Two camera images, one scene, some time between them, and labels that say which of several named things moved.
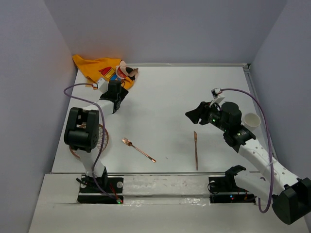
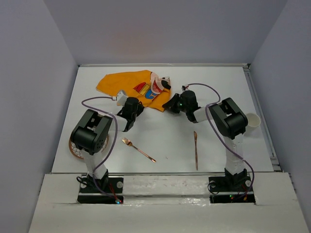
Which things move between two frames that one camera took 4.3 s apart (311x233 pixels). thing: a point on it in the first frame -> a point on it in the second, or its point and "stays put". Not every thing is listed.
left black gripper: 123,92 -> 140,108
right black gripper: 200,112 -> 170,105
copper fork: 127,141 stays put
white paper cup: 252,120 stays put
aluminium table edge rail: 153,174 stays put
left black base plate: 90,193 stays put
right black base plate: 227,190 stays put
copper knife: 196,136 stays put
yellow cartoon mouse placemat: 94,70 -> 151,90
